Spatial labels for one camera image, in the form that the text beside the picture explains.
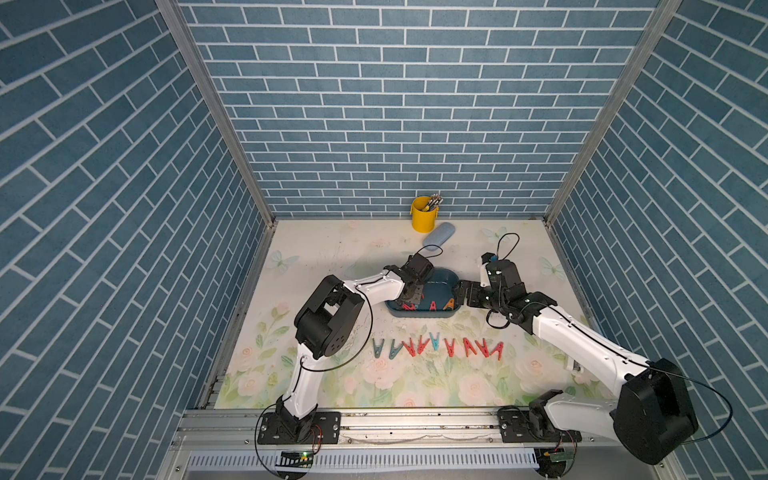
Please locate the teal plastic storage box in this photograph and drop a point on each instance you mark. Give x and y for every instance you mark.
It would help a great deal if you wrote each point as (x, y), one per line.
(439, 289)

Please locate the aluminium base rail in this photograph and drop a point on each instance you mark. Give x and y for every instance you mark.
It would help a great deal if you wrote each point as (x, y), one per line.
(473, 427)

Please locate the grey-teal clothespin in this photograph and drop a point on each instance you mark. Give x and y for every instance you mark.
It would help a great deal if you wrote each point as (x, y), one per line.
(377, 346)
(395, 348)

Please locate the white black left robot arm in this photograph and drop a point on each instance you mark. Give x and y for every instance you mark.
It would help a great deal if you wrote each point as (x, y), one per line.
(326, 320)

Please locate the teal clothespin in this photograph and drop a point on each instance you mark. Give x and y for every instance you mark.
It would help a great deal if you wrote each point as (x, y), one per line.
(435, 340)

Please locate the pens in bucket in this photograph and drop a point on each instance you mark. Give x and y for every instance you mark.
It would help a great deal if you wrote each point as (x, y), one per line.
(433, 203)

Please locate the right aluminium corner post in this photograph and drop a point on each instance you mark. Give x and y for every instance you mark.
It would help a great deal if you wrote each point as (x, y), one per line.
(652, 33)

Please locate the red clothespin pile in box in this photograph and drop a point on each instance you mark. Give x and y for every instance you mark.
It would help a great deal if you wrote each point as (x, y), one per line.
(423, 306)

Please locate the left aluminium corner post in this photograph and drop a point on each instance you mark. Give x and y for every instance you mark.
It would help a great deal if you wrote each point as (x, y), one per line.
(180, 31)

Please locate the grey fabric glasses case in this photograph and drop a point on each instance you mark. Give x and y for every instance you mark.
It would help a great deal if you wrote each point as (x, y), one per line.
(439, 236)

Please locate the aluminium corner post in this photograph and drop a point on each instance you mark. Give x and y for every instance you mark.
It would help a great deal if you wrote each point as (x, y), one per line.
(652, 33)
(180, 31)

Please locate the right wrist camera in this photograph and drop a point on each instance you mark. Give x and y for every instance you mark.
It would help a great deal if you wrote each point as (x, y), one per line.
(485, 259)

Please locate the yellow metal bucket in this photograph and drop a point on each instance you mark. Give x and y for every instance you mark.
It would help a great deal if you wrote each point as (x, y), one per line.
(423, 214)

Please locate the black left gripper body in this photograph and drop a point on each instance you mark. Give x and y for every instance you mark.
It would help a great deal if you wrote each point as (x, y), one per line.
(416, 294)

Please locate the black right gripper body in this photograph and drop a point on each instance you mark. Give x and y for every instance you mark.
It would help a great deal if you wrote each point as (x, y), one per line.
(480, 297)

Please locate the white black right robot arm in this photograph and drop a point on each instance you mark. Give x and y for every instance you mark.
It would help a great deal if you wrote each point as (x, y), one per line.
(650, 412)

